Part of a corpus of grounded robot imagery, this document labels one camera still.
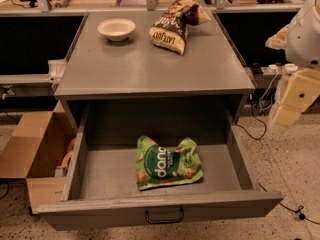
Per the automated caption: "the black floor cable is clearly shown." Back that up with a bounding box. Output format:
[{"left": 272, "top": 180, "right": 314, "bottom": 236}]
[{"left": 235, "top": 93, "right": 268, "bottom": 142}]

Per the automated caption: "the open cardboard box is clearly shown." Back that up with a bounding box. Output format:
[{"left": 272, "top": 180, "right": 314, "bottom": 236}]
[{"left": 0, "top": 102, "right": 75, "bottom": 214}]

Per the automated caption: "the white bowl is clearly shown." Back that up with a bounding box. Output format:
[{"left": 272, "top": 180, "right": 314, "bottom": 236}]
[{"left": 97, "top": 18, "right": 136, "bottom": 42}]

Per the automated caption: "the black drawer handle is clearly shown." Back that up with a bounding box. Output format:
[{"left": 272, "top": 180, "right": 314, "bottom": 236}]
[{"left": 144, "top": 208, "right": 184, "bottom": 225}]

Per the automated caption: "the green rice chip bag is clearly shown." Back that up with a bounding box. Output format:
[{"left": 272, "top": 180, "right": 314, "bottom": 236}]
[{"left": 136, "top": 136, "right": 203, "bottom": 191}]

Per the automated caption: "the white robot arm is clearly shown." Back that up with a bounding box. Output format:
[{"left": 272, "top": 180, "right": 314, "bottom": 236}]
[{"left": 265, "top": 0, "right": 320, "bottom": 131}]

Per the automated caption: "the white power strip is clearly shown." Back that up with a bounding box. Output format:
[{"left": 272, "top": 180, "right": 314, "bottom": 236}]
[{"left": 268, "top": 63, "right": 298, "bottom": 74}]

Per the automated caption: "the grey cabinet counter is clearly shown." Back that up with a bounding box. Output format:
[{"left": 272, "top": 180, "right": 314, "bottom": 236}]
[{"left": 54, "top": 9, "right": 256, "bottom": 138}]

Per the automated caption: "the open grey top drawer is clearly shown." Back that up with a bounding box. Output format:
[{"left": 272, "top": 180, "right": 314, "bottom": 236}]
[{"left": 39, "top": 98, "right": 283, "bottom": 230}]

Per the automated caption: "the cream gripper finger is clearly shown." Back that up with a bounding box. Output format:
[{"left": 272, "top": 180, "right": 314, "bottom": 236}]
[{"left": 265, "top": 25, "right": 289, "bottom": 50}]

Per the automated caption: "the brown Late July chip bag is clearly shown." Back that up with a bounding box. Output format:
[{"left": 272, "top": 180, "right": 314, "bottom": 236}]
[{"left": 149, "top": 0, "right": 211, "bottom": 55}]

